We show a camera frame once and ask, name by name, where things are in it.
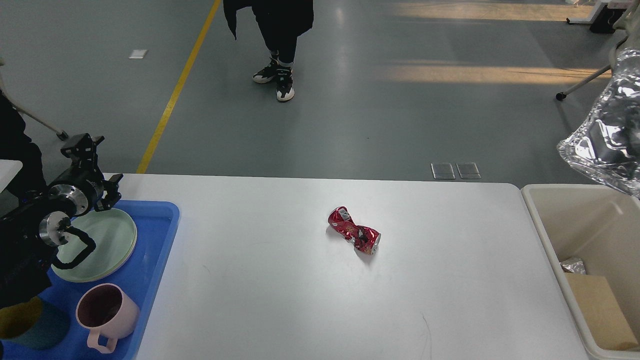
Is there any blue plastic tray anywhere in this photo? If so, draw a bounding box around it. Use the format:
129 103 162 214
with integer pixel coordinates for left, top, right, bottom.
2 200 180 360

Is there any white office chair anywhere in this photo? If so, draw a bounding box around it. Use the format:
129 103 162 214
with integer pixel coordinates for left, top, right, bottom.
555 64 611 101

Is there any beige plastic bin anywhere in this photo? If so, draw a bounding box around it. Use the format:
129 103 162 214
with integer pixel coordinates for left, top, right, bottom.
521 184 640 360

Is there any crushed red can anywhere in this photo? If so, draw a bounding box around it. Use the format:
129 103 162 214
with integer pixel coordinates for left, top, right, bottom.
327 206 381 256

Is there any person in black coat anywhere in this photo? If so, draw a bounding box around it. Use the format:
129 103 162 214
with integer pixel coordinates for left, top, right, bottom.
222 0 314 103

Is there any clear floor plate left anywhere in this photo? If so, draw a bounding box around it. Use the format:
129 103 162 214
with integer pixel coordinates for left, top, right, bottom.
430 162 457 180

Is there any person in grey sweater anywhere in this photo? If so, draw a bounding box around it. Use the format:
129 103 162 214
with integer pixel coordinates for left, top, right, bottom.
0 93 47 203

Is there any green plate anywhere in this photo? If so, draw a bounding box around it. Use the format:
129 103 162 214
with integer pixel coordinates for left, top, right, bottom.
52 208 138 283

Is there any teal yellow cup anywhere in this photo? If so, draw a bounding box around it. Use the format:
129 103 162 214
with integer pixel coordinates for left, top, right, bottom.
0 296 71 351

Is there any brown paper bag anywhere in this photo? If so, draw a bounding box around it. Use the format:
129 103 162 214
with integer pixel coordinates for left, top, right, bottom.
564 272 639 351

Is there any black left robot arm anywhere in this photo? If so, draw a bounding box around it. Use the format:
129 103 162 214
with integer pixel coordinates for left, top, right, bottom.
0 133 123 308

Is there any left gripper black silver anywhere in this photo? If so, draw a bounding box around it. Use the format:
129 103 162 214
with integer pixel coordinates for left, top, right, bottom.
45 133 124 217

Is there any crumpled foil in bin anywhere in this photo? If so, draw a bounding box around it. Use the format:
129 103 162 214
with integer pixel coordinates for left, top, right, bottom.
559 256 588 275

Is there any clear floor plate right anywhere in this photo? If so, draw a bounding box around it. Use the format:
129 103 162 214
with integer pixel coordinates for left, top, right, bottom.
455 162 482 180

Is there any pink mug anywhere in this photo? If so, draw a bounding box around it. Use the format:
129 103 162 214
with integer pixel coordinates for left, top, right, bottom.
75 283 140 354

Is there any aluminium foil tray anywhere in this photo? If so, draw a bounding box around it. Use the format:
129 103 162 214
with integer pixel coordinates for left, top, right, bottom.
557 47 640 198

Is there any clear floor plate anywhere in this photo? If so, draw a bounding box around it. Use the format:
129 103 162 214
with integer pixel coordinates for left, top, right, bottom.
430 162 457 180
455 162 482 180

